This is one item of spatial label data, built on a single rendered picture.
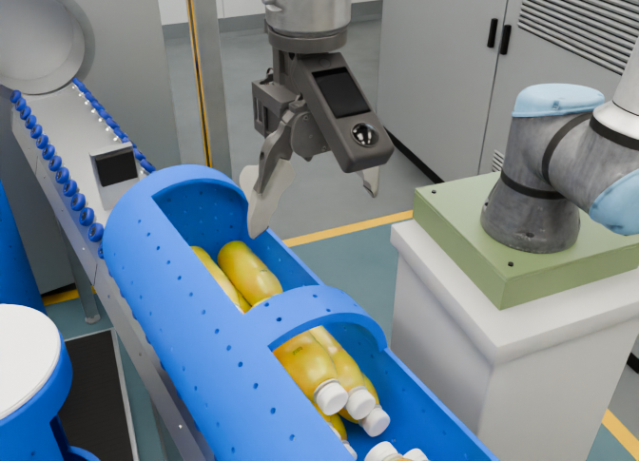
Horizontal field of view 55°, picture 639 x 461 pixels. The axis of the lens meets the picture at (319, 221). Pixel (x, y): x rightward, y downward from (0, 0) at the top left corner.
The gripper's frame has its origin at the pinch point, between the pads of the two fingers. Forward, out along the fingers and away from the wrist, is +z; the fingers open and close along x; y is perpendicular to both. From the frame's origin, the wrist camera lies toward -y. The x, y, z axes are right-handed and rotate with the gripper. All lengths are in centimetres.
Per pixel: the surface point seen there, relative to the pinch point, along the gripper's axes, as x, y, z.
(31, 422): 34, 29, 42
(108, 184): 5, 89, 41
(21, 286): 30, 113, 79
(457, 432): -13.8, -12.1, 31.5
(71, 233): 15, 95, 55
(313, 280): -13.0, 23.1, 30.8
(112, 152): 2, 91, 34
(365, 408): -5.8, -2.7, 31.3
